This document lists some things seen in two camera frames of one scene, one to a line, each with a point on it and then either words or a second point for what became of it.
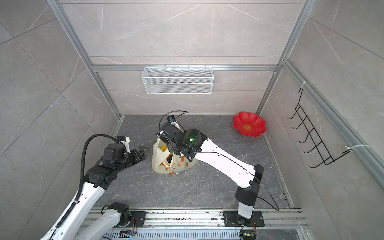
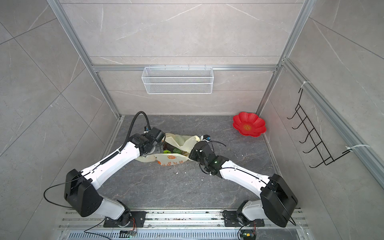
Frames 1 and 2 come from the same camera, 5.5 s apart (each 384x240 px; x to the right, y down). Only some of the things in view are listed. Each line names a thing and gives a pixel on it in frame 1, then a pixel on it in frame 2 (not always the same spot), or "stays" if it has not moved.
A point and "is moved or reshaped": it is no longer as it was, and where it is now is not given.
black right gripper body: x=171 y=149 -> x=195 y=156
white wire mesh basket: x=178 y=80 stays
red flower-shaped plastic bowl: x=249 y=124 stays
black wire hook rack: x=327 y=158 stays
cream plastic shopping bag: x=167 y=163 is moved or reshaped
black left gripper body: x=128 y=160 -> x=158 y=149
